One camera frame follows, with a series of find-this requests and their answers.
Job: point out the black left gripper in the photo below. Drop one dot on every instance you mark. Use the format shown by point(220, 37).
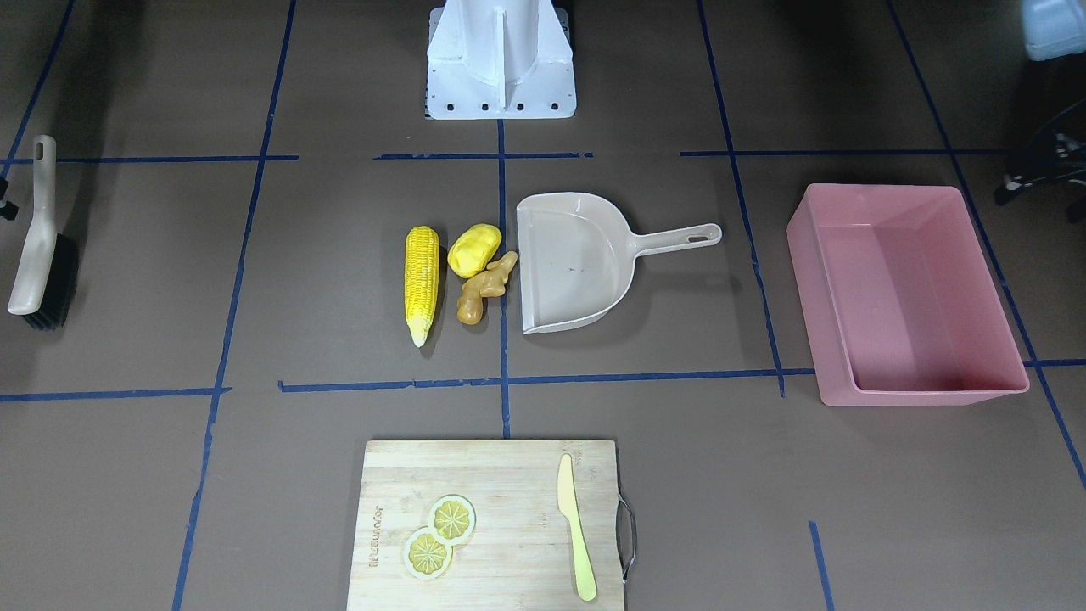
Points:
point(1043, 154)

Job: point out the yellow plastic knife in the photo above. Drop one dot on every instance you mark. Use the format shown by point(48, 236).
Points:
point(584, 577)

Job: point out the beige plastic dustpan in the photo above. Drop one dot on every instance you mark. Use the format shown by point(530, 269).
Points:
point(577, 257)

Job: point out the brown toy ginger root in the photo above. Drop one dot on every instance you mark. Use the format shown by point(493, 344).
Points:
point(489, 283)

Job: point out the beige hand brush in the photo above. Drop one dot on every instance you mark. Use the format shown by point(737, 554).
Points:
point(45, 280)

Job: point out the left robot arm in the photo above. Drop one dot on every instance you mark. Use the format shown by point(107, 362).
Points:
point(1054, 30)

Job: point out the white pillar mount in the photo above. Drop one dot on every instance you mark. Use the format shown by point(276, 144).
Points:
point(500, 60)

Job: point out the yellow toy corn cob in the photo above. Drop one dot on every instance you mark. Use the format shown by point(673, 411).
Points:
point(421, 282)

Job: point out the bamboo cutting board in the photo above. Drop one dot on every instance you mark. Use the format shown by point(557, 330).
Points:
point(519, 556)

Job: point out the pink plastic bin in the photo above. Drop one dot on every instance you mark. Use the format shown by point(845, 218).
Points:
point(899, 306)

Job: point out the yellow toy potato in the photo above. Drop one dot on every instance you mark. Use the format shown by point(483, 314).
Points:
point(474, 250)

